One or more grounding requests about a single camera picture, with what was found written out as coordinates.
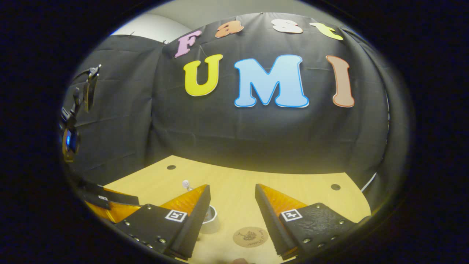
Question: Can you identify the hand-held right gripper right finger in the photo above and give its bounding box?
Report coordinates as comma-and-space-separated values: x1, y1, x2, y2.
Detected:
255, 183, 361, 260

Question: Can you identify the black backdrop cloth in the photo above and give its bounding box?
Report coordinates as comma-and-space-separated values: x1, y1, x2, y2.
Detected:
62, 12, 409, 213

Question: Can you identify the light wooden desktop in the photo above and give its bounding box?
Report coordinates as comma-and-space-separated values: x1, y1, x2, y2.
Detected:
103, 155, 371, 264

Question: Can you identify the white cup with wooden handle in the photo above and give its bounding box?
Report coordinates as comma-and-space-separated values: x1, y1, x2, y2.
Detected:
199, 205, 221, 234

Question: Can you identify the round wooden coaster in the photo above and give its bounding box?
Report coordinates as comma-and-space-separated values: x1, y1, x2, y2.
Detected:
233, 226, 269, 248

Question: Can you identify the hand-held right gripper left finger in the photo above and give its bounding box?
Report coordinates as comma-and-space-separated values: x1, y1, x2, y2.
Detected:
114, 184, 212, 261

